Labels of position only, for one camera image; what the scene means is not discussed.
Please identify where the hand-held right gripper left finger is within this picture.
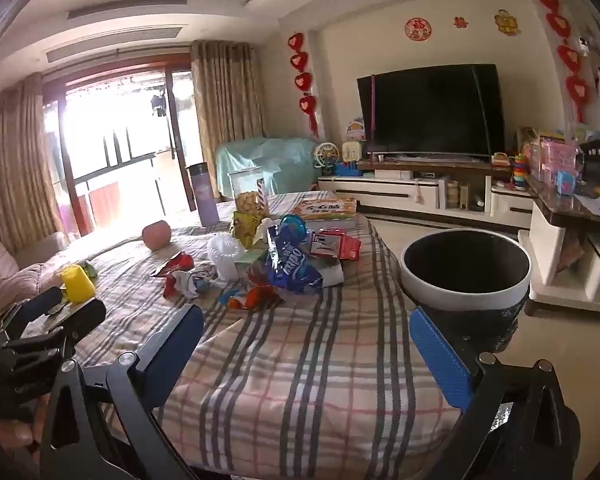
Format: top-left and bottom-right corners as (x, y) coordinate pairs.
(39, 304), (206, 480)

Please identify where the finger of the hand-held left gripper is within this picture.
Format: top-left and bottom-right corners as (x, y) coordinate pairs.
(30, 299), (107, 356)
(10, 286), (67, 326)

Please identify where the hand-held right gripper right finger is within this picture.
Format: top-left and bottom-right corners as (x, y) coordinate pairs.
(409, 306), (581, 480)

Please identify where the black bin with white rim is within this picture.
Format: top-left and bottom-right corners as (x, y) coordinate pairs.
(400, 229), (532, 361)

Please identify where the white foam fruit net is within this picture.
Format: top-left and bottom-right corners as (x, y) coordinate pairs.
(207, 232), (246, 281)

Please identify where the white and red milk carton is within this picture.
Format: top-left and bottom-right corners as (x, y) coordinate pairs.
(307, 230), (362, 262)

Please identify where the blue round lid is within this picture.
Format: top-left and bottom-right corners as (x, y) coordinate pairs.
(279, 214), (311, 241)

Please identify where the yellow plastic cup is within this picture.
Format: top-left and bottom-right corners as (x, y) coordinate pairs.
(57, 265), (97, 303)

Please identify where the red and white crumpled wrapper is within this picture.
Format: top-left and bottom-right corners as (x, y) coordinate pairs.
(162, 267), (218, 301)

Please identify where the red snack wrapper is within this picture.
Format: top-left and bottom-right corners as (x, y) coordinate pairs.
(151, 251), (196, 278)

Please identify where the orange crumpled wrapper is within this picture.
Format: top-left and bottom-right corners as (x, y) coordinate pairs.
(219, 282), (283, 311)

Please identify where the red apple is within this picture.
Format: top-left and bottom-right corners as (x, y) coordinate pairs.
(141, 220), (172, 251)

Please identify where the plaid tablecloth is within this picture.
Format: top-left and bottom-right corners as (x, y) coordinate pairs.
(15, 190), (461, 471)

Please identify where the yellow green snack packet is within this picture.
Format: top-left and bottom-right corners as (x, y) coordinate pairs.
(230, 211), (273, 248)

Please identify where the beige curtain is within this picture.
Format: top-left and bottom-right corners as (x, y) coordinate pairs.
(0, 72), (63, 256)
(190, 40), (266, 163)

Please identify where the blue snack wrapper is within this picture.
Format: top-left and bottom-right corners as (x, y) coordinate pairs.
(265, 225), (326, 293)

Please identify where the sliding glass door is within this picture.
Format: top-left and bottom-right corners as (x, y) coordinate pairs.
(42, 52), (193, 236)

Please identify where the purple water bottle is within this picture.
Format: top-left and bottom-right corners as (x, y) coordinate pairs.
(185, 161), (221, 227)

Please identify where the white table with marble top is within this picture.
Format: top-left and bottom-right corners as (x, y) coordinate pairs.
(517, 175), (600, 313)

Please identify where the clear cookie jar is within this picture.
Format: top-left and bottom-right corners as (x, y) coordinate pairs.
(227, 166), (271, 221)

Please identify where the white television cabinet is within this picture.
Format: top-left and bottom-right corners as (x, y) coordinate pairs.
(317, 157), (536, 228)

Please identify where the flat orange snack box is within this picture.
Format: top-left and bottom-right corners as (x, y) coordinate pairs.
(290, 197), (358, 221)

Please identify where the teal covered furniture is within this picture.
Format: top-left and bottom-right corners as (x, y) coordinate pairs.
(215, 136), (318, 198)

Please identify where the pink plastic box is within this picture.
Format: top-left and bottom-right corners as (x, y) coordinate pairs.
(540, 140), (578, 181)

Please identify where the toy ferris wheel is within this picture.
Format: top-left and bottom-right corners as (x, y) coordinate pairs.
(315, 142), (337, 176)

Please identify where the black television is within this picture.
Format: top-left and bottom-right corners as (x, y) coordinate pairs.
(356, 63), (506, 158)

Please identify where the black box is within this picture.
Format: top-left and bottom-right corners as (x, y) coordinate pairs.
(577, 140), (600, 181)

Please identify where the rainbow stacking ring toy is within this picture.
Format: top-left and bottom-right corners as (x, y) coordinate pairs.
(510, 154), (528, 191)

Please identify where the red heart string decoration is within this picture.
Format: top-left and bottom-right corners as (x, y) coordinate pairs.
(287, 32), (321, 136)
(532, 0), (591, 123)

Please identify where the yellow cartoon wall sticker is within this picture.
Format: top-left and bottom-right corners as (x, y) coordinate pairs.
(494, 9), (522, 37)

